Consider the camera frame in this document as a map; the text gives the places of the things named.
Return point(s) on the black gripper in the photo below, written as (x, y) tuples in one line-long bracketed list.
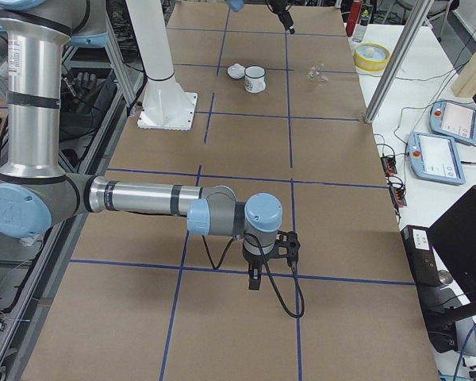
[(254, 262), (285, 17)]

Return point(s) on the clear plastic funnel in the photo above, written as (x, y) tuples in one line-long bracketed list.
[(317, 73)]

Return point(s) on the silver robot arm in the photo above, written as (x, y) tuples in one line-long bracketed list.
[(36, 193)]

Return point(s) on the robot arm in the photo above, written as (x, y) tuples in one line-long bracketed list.
[(238, 5)]

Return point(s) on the white enamel mug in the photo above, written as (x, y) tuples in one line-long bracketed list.
[(254, 77)]

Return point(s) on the red thermos bottle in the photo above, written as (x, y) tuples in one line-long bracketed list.
[(353, 17)]

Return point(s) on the clear bottle green cap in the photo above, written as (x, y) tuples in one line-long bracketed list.
[(361, 26)]

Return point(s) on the yellow rimmed round container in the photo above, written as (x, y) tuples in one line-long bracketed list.
[(371, 57)]

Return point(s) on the lower small circuit board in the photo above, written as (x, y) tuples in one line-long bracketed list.
[(397, 194)]

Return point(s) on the small circuit board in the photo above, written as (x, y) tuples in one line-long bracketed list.
[(397, 194), (389, 165)]

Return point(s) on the black computer box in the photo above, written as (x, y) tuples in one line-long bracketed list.
[(420, 255)]

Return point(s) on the upper small circuit board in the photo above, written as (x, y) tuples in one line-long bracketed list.
[(389, 165)]

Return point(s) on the wooden board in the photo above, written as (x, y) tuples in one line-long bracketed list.
[(465, 85)]

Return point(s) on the far teach pendant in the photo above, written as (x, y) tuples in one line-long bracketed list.
[(454, 119)]

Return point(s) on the teach pendant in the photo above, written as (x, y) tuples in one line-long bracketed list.
[(435, 158), (454, 119)]

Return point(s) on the near teach pendant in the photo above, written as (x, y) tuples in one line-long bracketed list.
[(435, 158)]

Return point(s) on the black monitor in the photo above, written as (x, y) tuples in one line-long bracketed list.
[(453, 236)]

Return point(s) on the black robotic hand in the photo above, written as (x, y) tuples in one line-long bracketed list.
[(80, 93)]

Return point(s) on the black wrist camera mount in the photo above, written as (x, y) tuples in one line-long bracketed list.
[(286, 247)]

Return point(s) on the aluminium frame post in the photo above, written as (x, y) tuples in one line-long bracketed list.
[(407, 37)]

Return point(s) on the white pedestal column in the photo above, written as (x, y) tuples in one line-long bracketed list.
[(165, 104)]

